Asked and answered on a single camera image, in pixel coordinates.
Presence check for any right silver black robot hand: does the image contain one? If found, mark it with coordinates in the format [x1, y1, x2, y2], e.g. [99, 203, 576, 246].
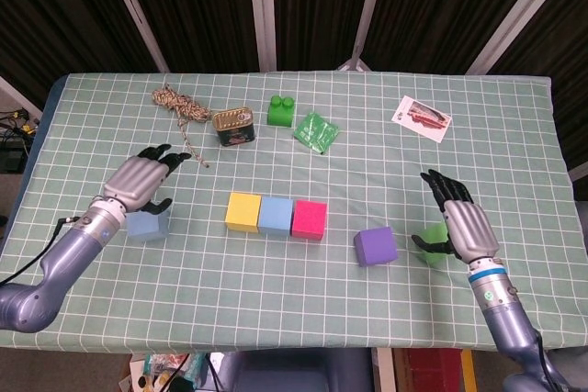
[411, 168, 502, 268]

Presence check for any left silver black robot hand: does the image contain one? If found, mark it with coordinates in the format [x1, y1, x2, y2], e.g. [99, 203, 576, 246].
[103, 143, 193, 217]

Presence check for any green foam cube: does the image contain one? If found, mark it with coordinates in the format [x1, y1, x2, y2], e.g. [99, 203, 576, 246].
[415, 220, 454, 268]

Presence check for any yellow foam cube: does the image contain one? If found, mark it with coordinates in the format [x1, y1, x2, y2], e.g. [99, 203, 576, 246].
[224, 192, 263, 234]

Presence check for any light blue foam cube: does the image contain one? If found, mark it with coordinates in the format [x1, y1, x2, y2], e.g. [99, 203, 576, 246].
[126, 208, 170, 242]
[257, 196, 295, 237]

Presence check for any magenta foam cube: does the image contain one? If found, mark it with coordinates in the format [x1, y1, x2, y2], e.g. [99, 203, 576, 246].
[290, 199, 329, 242]

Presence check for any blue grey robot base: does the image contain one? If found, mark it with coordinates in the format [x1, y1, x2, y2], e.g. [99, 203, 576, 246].
[215, 346, 373, 392]

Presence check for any purple foam cube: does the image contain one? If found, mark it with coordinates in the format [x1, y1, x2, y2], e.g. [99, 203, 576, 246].
[353, 226, 399, 268]

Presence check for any dark green luncheon meat can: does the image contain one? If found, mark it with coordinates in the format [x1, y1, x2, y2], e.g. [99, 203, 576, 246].
[211, 106, 257, 149]

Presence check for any yellow board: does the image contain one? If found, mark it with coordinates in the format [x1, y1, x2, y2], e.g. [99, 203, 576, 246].
[460, 348, 478, 392]

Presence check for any red box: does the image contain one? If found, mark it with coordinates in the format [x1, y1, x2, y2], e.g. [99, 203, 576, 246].
[406, 348, 464, 392]

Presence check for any green checked tablecloth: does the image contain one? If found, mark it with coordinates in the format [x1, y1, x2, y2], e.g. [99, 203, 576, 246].
[0, 72, 581, 354]

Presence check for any green toy building brick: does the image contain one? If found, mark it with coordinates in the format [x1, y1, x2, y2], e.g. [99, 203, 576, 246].
[266, 95, 297, 129]

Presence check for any white table leg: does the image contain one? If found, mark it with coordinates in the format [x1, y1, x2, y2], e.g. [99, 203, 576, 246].
[370, 346, 397, 392]

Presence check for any green foil sachet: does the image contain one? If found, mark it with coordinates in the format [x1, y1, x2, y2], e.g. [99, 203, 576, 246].
[292, 111, 341, 156]

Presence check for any pile of colourful packets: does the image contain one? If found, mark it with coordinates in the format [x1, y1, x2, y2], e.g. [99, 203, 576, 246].
[128, 351, 217, 392]

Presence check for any braided brown white rope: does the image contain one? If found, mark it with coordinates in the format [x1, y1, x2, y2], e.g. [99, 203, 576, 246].
[152, 83, 213, 169]

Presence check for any black equipment with cables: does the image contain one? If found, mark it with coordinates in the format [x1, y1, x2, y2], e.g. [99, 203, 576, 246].
[0, 106, 40, 175]

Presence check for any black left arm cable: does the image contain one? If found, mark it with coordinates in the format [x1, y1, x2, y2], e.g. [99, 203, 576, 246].
[0, 215, 82, 286]

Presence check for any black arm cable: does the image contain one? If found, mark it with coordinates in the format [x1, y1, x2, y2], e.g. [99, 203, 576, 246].
[0, 215, 82, 286]
[535, 331, 564, 392]

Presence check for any white metal frame post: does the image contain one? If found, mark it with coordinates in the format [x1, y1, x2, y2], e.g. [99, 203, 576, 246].
[246, 0, 278, 73]
[337, 0, 391, 73]
[0, 74, 45, 120]
[99, 0, 170, 74]
[464, 0, 575, 75]

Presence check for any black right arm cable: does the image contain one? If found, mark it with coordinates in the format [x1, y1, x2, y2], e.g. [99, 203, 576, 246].
[535, 331, 564, 392]

